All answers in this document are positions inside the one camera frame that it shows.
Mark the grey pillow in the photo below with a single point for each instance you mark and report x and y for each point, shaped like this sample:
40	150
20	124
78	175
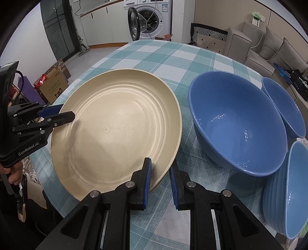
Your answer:
288	55
270	43

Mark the black electronic device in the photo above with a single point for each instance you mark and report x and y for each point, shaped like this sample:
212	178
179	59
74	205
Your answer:
299	83

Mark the red and brown cardboard box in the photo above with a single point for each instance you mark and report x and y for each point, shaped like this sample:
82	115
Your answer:
164	37

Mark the dark glass door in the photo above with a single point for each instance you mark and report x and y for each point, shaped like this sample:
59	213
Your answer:
60	26

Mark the white kitchen counter cabinet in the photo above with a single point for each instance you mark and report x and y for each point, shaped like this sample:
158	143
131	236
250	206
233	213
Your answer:
103	24

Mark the teal checkered tablecloth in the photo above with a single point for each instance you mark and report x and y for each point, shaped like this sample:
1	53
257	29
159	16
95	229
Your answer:
156	60

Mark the white washing machine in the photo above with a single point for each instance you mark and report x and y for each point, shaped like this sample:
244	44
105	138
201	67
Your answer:
158	14

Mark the blue bowl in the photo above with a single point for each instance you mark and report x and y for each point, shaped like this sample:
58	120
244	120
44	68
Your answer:
228	115
284	105
276	204

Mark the person's left hand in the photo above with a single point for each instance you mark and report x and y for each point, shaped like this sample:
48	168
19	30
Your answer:
15	174

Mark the grey stick vacuum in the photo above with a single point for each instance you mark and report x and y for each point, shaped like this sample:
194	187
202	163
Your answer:
83	46

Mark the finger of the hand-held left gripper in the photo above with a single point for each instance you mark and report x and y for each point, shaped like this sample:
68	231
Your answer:
63	117
51	111

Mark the blue flat packet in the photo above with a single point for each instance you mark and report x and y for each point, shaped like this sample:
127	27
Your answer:
281	71

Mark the dark clothing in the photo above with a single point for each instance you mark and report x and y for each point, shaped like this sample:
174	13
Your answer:
43	230

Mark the grey sofa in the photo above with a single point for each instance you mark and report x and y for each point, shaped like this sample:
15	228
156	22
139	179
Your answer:
238	45

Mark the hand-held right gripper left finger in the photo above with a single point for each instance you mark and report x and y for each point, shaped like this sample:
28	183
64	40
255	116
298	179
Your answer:
146	187

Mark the wall switch with green sticker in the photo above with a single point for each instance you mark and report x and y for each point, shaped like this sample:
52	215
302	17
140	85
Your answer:
257	19

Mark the patterned chair cushion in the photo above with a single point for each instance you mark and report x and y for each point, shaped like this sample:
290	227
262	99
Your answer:
209	39

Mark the red snack packet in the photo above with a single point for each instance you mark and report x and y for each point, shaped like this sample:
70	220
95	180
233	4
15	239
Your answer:
41	80

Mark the beige plate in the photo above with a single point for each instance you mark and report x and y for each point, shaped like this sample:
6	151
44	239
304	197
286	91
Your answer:
115	125

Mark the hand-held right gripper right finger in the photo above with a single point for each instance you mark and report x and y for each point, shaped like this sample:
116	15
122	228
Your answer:
174	190

